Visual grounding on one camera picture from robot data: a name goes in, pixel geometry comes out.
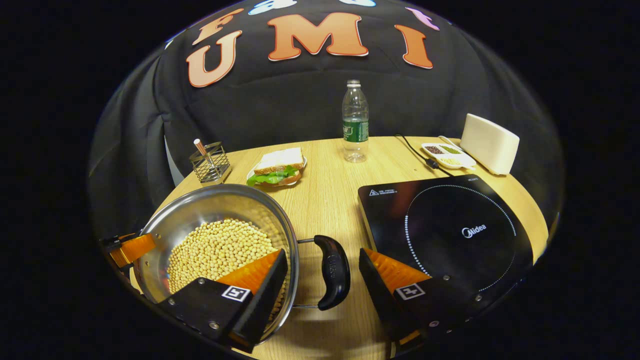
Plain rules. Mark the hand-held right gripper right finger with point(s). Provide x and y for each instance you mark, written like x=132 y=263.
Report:
x=375 y=290

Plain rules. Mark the white toaster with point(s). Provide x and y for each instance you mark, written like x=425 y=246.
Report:
x=490 y=142

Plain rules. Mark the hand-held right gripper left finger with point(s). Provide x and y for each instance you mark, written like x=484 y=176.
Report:
x=267 y=300

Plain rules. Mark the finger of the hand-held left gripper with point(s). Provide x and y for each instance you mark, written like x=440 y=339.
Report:
x=135 y=248

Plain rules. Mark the white divided dish of beans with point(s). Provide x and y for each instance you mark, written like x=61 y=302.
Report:
x=467 y=162

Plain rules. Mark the black backdrop cloth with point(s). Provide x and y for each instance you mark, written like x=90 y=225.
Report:
x=280 y=100

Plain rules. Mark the pile of yellow soybeans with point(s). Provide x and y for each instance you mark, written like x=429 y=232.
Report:
x=215 y=250

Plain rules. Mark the copper-tipped utensil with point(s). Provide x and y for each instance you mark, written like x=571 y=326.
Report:
x=198 y=145

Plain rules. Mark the sandwich with lettuce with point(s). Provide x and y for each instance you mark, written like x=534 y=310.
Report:
x=277 y=160

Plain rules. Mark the black induction cooktop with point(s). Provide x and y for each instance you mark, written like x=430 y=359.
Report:
x=435 y=240

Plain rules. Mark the clear plastic water bottle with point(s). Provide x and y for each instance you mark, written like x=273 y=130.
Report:
x=355 y=130

